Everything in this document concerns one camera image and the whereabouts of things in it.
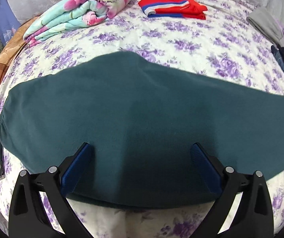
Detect floral pink teal folded quilt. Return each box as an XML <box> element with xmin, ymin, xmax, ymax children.
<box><xmin>23</xmin><ymin>0</ymin><xmax>131</xmax><ymax>47</ymax></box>

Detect blue patterned curtain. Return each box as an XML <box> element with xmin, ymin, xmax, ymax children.
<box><xmin>0</xmin><ymin>0</ymin><xmax>21</xmax><ymax>45</ymax></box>

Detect red blue white folded garment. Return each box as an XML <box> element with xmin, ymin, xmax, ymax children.
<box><xmin>138</xmin><ymin>0</ymin><xmax>208</xmax><ymax>20</ymax></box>

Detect purple floral bed sheet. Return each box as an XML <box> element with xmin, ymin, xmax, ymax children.
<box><xmin>0</xmin><ymin>0</ymin><xmax>284</xmax><ymax>237</ymax></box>

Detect grey folded garment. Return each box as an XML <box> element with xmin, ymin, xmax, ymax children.
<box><xmin>246</xmin><ymin>7</ymin><xmax>284</xmax><ymax>47</ymax></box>

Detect brown satin pillow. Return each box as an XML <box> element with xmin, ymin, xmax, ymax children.
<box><xmin>0</xmin><ymin>15</ymin><xmax>40</xmax><ymax>84</ymax></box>

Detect dark teal pants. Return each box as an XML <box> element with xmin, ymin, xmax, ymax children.
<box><xmin>0</xmin><ymin>52</ymin><xmax>284</xmax><ymax>208</ymax></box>

